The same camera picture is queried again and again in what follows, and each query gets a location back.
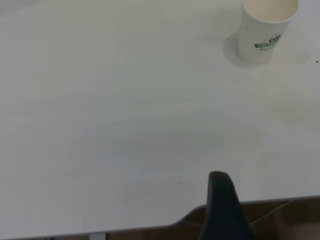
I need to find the white paper coffee cup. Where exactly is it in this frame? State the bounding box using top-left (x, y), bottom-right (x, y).
top-left (237, 0), bottom-right (300, 65)

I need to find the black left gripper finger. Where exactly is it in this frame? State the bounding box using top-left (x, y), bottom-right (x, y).
top-left (198, 171), bottom-right (257, 240)

